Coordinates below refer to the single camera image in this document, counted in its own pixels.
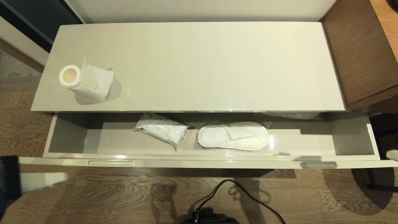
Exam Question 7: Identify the white cabinet drawer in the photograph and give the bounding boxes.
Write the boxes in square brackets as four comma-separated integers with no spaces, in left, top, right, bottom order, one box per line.
[19,112,398,169]

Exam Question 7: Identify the white toilet paper roll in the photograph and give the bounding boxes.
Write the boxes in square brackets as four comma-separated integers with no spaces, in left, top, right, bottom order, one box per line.
[59,57,114,104]

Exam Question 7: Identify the silver black robot base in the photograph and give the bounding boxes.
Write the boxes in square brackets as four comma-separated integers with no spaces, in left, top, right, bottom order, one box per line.
[182,207,240,224]

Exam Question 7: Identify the white slippers in plastic bag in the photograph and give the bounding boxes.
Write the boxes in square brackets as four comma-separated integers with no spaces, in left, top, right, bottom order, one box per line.
[195,121,274,155]
[258,112,321,120]

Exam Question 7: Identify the blue patterned tissue pack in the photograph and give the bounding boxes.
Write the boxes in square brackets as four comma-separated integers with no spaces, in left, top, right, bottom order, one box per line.
[134,114,189,152]

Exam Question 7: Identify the dark door panel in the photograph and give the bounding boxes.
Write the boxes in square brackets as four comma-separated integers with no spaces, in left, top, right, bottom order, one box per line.
[0,0,84,53]

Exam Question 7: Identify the white glossy cabinet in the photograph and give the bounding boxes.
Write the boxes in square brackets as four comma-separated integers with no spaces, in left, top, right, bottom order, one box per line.
[30,22,346,113]

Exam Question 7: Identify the black power cable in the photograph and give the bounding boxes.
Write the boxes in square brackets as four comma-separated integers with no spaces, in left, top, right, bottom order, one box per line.
[194,180,286,224]

